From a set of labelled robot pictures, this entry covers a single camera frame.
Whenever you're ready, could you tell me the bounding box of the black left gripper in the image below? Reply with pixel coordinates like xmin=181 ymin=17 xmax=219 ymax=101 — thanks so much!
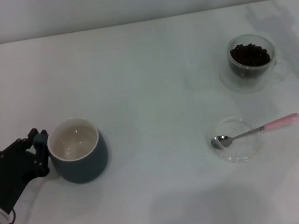
xmin=0 ymin=126 xmax=56 ymax=215

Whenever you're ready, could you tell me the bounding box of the dark blue-grey ceramic mug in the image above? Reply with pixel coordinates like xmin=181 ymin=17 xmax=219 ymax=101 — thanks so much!
xmin=31 ymin=113 xmax=112 ymax=189

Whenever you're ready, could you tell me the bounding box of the pink-handled metal spoon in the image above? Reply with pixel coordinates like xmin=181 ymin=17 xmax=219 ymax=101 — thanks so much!
xmin=208 ymin=112 xmax=299 ymax=151

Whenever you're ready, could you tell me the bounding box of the pile of dark coffee beans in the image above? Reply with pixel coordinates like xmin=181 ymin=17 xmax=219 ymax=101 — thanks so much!
xmin=229 ymin=40 xmax=272 ymax=70

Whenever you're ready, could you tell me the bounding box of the double-walled clear glass cup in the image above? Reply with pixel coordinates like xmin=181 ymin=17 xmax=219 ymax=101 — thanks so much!
xmin=224 ymin=30 xmax=290 ymax=89

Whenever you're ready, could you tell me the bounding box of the clear glass saucer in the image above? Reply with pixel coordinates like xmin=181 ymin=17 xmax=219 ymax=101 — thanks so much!
xmin=218 ymin=53 xmax=280 ymax=96

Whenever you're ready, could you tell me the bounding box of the small clear glass dish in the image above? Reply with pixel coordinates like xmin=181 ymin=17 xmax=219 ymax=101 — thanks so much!
xmin=204 ymin=113 xmax=265 ymax=167

